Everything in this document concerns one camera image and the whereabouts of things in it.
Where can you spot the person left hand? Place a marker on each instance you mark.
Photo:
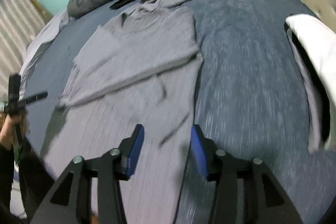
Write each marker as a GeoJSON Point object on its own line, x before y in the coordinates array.
{"type": "Point", "coordinates": [7, 137]}

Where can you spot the person left forearm black sleeve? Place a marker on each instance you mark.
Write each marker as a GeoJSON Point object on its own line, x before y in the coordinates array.
{"type": "Point", "coordinates": [7, 173]}

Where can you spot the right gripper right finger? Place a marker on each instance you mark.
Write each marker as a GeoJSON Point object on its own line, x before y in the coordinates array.
{"type": "Point", "coordinates": [246, 191]}

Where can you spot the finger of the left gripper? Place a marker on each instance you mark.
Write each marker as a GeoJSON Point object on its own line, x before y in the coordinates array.
{"type": "Point", "coordinates": [34, 98]}

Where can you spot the striped curtain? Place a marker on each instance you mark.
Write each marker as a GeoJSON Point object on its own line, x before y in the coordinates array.
{"type": "Point", "coordinates": [21, 21]}

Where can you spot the grey knit sweater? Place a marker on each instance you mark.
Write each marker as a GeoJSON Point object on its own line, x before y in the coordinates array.
{"type": "Point", "coordinates": [140, 67]}

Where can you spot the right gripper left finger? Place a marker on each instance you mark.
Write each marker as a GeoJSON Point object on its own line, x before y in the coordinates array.
{"type": "Point", "coordinates": [89, 190]}

